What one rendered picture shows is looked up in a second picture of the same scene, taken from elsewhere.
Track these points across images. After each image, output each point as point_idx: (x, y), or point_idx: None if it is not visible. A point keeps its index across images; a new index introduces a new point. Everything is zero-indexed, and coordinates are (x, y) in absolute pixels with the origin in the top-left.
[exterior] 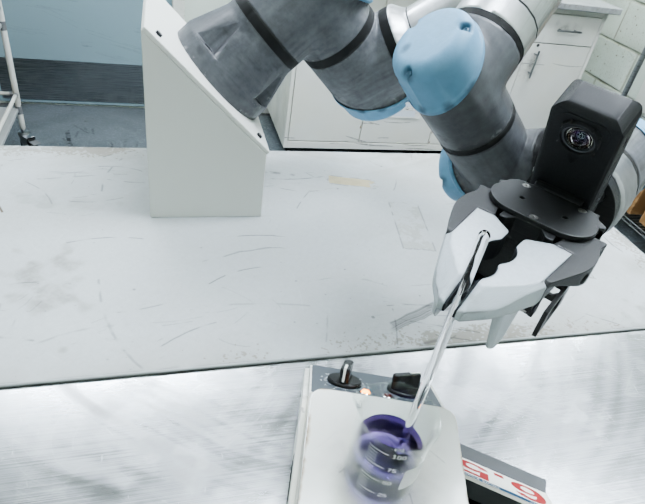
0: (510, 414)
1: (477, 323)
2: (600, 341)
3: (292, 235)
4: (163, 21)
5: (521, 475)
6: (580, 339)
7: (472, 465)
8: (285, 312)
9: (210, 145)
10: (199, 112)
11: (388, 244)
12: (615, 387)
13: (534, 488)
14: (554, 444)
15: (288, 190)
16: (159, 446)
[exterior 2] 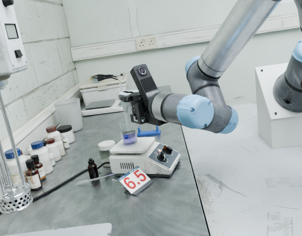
0: (162, 193)
1: (211, 193)
2: (202, 229)
3: (261, 155)
4: (284, 69)
5: (138, 190)
6: (202, 222)
7: (143, 178)
8: (211, 156)
9: (263, 111)
10: (261, 97)
11: (266, 175)
12: (170, 224)
13: (134, 191)
14: (148, 200)
15: (301, 152)
16: None
